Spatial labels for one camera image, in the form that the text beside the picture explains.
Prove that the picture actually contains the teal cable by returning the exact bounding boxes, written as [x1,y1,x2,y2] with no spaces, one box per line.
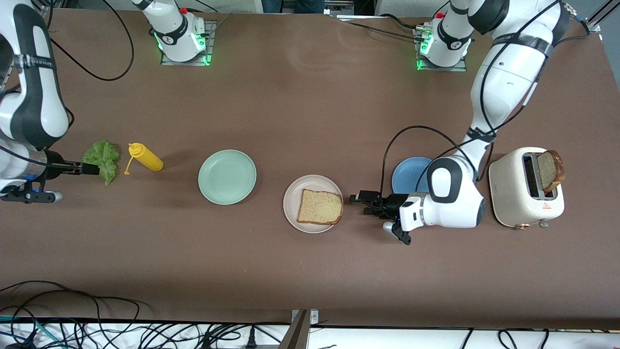
[0,315,66,349]

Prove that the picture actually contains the mint green plate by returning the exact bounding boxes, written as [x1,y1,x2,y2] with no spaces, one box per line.
[198,149,257,206]

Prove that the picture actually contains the aluminium frame bracket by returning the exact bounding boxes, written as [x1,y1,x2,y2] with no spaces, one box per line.
[585,0,613,33]

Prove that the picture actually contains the beige plate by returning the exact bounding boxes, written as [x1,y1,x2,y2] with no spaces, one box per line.
[283,174,344,234]

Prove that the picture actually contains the black braided cable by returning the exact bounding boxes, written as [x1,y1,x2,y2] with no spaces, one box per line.
[334,18,422,42]

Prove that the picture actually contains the metal table bracket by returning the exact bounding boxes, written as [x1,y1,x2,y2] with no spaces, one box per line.
[279,309,320,349]

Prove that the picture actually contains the smooth black cable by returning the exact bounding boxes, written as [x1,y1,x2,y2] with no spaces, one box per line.
[380,14,420,29]

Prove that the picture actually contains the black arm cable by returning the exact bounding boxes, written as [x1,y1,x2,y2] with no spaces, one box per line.
[48,0,135,81]
[382,0,591,199]

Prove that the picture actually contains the dark blue trousers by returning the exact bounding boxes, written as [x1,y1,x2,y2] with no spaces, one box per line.
[262,0,326,14]

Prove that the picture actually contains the brown-crusted bread slice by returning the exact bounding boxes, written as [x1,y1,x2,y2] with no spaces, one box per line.
[537,149,566,195]
[297,189,344,225]

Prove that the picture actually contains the yellow squeeze bottle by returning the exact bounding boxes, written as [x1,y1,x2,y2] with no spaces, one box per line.
[124,143,164,175]

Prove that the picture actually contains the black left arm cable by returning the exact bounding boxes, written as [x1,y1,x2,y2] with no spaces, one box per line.
[382,0,591,199]

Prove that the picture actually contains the white toaster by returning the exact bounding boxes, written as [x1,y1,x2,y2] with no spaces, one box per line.
[488,147,566,229]

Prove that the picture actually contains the long looping black cable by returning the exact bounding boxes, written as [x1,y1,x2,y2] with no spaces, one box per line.
[0,280,146,349]

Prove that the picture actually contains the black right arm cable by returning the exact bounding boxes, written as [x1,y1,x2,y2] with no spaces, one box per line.
[48,0,135,81]

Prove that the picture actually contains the green lettuce leaf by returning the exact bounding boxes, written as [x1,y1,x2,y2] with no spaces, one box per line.
[82,141,120,186]

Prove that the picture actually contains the blue plate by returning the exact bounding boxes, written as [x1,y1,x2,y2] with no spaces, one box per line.
[391,157,434,194]

